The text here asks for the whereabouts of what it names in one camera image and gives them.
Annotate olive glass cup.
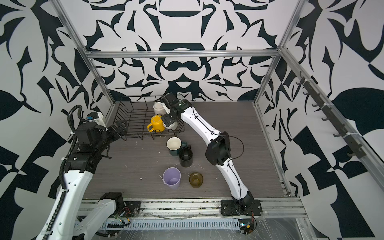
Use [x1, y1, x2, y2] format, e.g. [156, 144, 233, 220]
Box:
[189, 172, 204, 188]

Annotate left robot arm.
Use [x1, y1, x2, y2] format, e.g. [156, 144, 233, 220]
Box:
[37, 105, 127, 240]

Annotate black wire dish rack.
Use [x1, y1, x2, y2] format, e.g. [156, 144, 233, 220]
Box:
[113, 95, 185, 140]

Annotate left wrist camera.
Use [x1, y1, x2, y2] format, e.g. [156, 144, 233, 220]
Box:
[87, 112, 107, 129]

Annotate white slotted cable duct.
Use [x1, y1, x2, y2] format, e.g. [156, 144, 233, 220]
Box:
[101, 219, 240, 231]

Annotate dark green mug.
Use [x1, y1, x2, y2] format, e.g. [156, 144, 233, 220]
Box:
[166, 137, 192, 157]

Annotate white mug red inside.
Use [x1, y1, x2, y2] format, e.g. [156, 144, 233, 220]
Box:
[153, 102, 167, 116]

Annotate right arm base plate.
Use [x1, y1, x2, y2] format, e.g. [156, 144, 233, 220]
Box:
[220, 200, 263, 217]

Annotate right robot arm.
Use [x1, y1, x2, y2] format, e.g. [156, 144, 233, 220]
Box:
[158, 93, 254, 215]

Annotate small green circuit board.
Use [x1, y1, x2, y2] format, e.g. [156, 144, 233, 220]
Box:
[239, 219, 257, 235]

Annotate cream white mug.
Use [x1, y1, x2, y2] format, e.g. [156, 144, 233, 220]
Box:
[166, 122, 178, 131]

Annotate black mug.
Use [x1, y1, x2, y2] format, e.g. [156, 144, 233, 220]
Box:
[179, 148, 193, 168]

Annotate lavender cup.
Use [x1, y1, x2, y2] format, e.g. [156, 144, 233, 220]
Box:
[163, 167, 182, 190]

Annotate grey wall hook rail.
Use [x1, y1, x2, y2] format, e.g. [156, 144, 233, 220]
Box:
[296, 72, 367, 159]

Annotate yellow mug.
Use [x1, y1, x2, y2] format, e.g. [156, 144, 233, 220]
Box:
[147, 115, 165, 133]

